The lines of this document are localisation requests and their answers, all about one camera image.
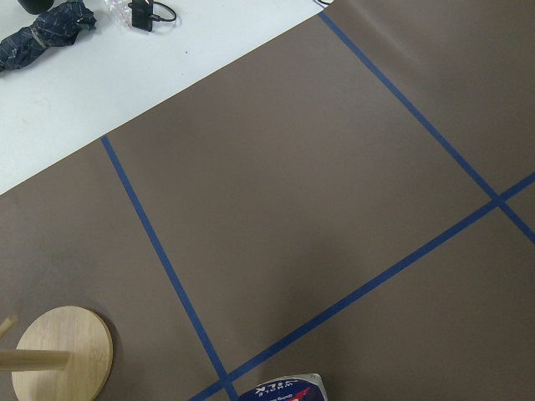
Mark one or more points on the clear plastic wrapper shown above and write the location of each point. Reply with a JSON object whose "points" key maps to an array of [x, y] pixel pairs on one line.
{"points": [[119, 11]]}

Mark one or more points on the black adapter with cable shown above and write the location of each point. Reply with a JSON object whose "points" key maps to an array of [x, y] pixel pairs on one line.
{"points": [[143, 16]]}

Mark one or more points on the folded dark blue umbrella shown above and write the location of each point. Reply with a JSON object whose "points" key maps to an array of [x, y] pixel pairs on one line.
{"points": [[56, 28]]}

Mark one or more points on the wooden cup tree stand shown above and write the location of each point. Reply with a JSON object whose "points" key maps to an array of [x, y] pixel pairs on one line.
{"points": [[65, 354]]}

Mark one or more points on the blue white milk carton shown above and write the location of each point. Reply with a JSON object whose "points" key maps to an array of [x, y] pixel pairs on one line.
{"points": [[300, 387]]}

